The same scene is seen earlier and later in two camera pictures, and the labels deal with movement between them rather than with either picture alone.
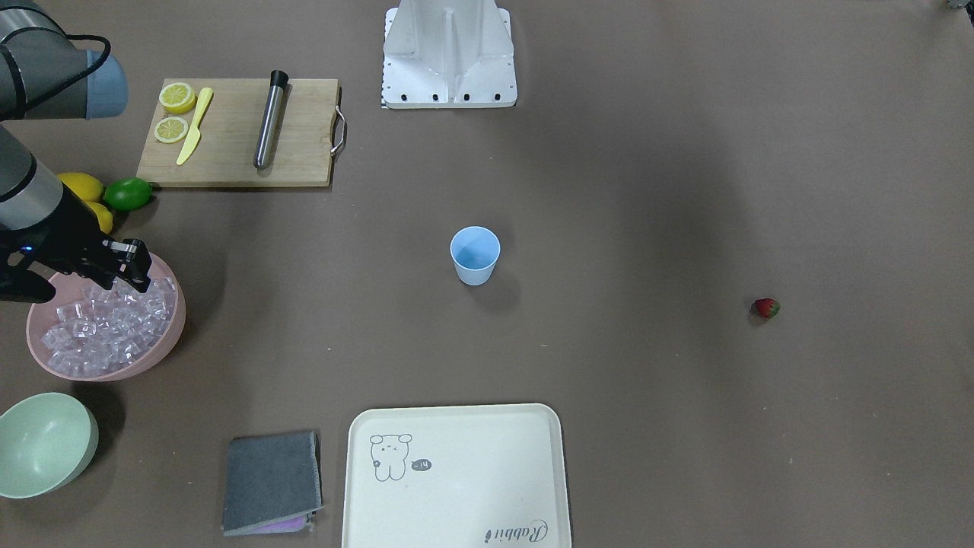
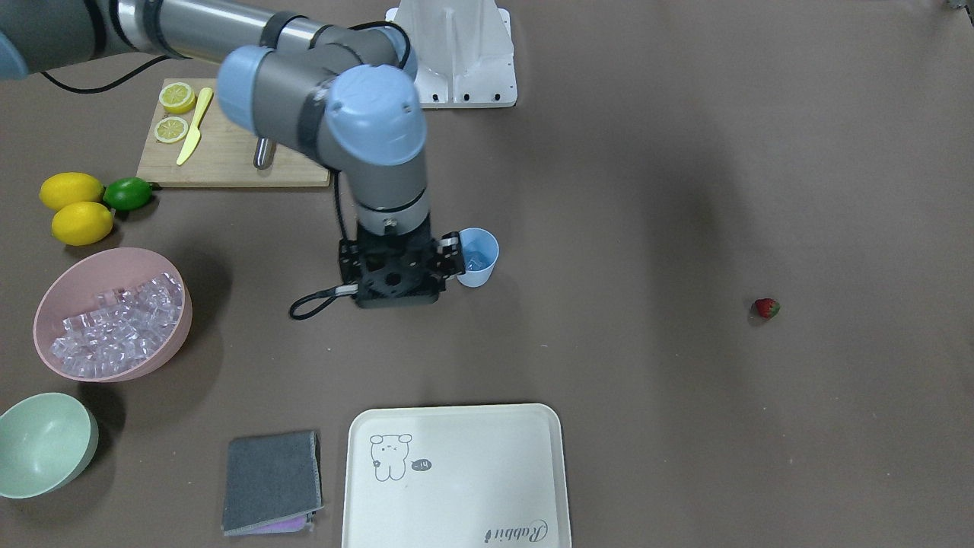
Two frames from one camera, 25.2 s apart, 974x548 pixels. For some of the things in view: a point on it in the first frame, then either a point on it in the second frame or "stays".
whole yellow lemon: [88, 187] stays
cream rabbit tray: [484, 476] stays
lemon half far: [177, 97] stays
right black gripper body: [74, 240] to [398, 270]
